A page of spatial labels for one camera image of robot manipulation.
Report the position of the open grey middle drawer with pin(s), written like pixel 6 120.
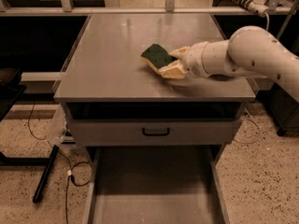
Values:
pixel 154 185

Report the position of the white power strip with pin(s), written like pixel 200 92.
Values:
pixel 258 7

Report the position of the green yellow sponge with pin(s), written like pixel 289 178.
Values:
pixel 156 57

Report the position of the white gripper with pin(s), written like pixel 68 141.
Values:
pixel 193 60

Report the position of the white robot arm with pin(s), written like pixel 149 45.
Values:
pixel 250 51

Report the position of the metal frame rail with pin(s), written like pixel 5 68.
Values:
pixel 143 10

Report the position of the grey drawer cabinet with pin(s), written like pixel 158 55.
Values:
pixel 107 80

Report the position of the black table leg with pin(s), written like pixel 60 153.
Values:
pixel 37 198

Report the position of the black side table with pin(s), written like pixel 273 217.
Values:
pixel 10 89

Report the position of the grey top drawer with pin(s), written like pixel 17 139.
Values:
pixel 96 133

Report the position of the black drawer handle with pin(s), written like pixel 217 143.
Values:
pixel 155 132

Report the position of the dark cabinet at right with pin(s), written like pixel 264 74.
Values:
pixel 285 110

